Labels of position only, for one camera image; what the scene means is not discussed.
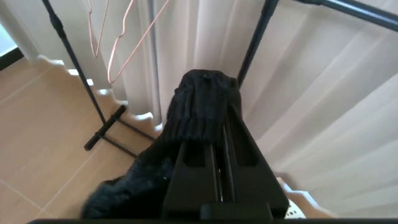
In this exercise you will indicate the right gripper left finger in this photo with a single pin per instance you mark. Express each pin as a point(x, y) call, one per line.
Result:
point(192, 180)

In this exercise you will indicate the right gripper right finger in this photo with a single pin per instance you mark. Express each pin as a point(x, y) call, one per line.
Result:
point(248, 180)

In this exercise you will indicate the black shorts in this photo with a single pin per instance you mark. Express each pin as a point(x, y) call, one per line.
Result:
point(199, 102)

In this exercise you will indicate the pink clothes hanger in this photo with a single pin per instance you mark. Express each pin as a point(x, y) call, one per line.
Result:
point(110, 80)
point(95, 56)

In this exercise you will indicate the white laundry basket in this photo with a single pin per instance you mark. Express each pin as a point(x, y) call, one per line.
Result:
point(295, 211)

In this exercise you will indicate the black clothes rack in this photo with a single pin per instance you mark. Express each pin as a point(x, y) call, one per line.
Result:
point(105, 127)

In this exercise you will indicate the beige curtain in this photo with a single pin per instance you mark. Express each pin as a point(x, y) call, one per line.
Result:
point(311, 93)

